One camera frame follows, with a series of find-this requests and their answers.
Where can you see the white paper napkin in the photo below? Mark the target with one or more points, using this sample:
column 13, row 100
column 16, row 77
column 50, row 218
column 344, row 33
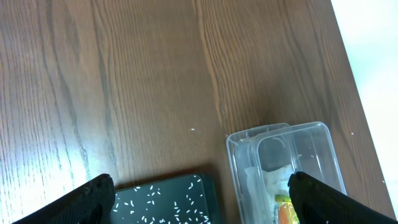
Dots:
column 270, row 186

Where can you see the yellow green snack wrapper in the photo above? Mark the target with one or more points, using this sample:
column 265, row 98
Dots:
column 285, row 210

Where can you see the black plastic tray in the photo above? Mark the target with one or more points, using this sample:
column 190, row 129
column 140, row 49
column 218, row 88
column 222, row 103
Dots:
column 168, row 202

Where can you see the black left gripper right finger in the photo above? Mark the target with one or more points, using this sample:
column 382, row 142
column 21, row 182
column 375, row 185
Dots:
column 316, row 202

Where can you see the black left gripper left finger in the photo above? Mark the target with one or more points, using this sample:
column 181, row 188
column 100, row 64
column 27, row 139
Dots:
column 91, row 203

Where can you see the white rice pile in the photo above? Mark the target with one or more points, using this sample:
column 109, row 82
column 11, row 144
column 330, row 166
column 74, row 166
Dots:
column 168, row 208

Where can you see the clear plastic container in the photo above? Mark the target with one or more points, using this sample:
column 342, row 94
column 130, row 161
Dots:
column 311, row 151

